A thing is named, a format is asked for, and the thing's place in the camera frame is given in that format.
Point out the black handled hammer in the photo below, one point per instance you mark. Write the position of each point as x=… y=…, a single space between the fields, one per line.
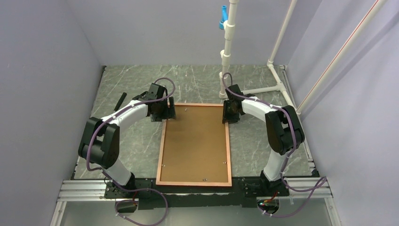
x=120 y=101

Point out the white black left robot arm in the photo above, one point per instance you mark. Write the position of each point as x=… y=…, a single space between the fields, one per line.
x=100 y=142

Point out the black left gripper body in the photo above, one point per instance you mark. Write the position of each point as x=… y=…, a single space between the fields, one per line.
x=162 y=112

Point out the white pole with red stripe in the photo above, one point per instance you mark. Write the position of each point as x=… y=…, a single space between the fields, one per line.
x=367 y=18

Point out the brown cardboard backing board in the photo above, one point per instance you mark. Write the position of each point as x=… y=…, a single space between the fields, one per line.
x=194 y=143

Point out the aluminium extrusion frame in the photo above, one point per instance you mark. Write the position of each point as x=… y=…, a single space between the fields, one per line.
x=292 y=202

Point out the red picture frame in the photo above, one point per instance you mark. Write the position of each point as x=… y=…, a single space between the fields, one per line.
x=162 y=149

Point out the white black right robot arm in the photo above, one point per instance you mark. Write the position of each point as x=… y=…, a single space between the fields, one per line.
x=284 y=131

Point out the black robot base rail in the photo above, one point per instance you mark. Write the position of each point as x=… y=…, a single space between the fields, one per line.
x=244 y=192

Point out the blue pipe fitting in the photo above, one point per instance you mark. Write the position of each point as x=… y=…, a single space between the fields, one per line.
x=224 y=17

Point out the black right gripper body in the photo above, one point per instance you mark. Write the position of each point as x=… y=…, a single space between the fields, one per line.
x=233 y=116

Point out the white PVC pipe stand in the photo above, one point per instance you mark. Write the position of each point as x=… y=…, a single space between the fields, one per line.
x=252 y=35

